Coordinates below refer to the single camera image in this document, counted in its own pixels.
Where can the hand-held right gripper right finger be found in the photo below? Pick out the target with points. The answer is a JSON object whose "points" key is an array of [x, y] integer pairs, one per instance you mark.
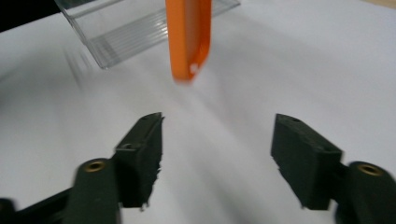
{"points": [[308, 165]]}

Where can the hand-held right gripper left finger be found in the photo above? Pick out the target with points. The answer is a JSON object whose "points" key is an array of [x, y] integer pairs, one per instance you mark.
{"points": [[140, 161]]}

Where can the clear plastic tray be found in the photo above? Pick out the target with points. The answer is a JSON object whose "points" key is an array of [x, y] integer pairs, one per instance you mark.
{"points": [[124, 37]]}

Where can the orange phone case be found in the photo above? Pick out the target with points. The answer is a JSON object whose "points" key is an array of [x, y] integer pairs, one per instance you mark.
{"points": [[186, 40]]}

